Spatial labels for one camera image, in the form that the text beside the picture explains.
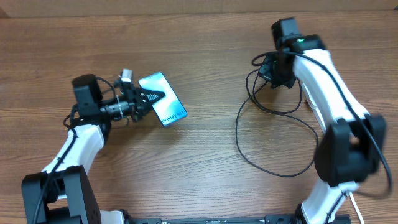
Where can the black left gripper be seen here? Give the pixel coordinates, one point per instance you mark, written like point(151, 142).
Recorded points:
point(135, 97)

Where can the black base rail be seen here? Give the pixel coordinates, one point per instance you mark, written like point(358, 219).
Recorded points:
point(217, 220)

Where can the white power strip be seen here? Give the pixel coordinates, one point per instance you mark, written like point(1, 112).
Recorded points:
point(313, 106)

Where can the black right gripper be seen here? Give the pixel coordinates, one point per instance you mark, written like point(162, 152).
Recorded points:
point(264, 73)

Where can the blue Galaxy smartphone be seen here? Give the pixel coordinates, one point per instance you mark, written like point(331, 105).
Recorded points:
point(169, 108)

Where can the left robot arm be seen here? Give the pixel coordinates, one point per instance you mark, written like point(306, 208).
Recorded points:
point(61, 192)

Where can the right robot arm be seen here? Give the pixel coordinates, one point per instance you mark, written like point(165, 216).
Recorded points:
point(351, 148)

